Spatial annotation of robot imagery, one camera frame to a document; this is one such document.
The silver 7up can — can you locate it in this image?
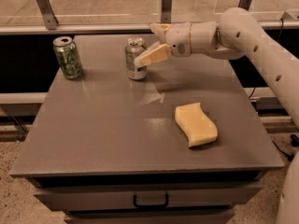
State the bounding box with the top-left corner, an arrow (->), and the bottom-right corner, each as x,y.
124,36 -> 147,80

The left metal bracket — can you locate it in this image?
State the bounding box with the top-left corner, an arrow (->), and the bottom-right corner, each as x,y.
36,0 -> 58,30

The black drawer handle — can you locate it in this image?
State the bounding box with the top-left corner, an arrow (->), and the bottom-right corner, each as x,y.
133,194 -> 169,209

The grey drawer cabinet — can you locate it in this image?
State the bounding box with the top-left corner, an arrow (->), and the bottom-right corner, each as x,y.
11,35 -> 283,224

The yellow sponge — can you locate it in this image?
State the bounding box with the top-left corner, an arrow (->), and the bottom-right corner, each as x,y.
175,103 -> 218,148

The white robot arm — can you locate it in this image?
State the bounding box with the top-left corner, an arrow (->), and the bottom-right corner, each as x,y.
134,7 -> 299,126

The middle metal bracket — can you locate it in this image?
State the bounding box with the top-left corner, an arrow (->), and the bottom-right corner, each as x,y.
161,0 -> 172,23

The green soda can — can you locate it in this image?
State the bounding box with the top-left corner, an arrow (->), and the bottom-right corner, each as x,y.
52,36 -> 83,79

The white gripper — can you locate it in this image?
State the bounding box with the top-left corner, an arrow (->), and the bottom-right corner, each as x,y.
134,23 -> 191,67

